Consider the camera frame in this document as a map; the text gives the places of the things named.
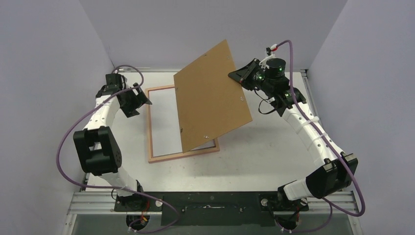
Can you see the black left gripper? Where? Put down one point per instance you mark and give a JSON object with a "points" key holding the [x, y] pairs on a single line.
{"points": [[140, 100]]}

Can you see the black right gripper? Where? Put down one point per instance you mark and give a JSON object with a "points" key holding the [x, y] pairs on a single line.
{"points": [[250, 77]]}

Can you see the landscape photo print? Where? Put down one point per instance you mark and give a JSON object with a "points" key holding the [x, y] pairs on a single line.
{"points": [[165, 123]]}

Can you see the brown cardboard backing board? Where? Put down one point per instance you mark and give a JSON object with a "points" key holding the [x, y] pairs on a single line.
{"points": [[209, 103]]}

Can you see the pink wooden picture frame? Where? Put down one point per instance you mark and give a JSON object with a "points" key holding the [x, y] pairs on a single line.
{"points": [[162, 142]]}

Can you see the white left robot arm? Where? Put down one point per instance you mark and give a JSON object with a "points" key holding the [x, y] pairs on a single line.
{"points": [[97, 149]]}

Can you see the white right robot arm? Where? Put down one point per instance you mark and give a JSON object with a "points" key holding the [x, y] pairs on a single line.
{"points": [[335, 168]]}

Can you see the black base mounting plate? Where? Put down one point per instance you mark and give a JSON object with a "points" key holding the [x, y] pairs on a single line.
{"points": [[263, 208]]}

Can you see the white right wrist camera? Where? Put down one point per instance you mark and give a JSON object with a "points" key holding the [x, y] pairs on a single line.
{"points": [[270, 54]]}

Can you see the aluminium front rail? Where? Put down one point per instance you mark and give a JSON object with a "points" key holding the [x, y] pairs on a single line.
{"points": [[102, 203]]}

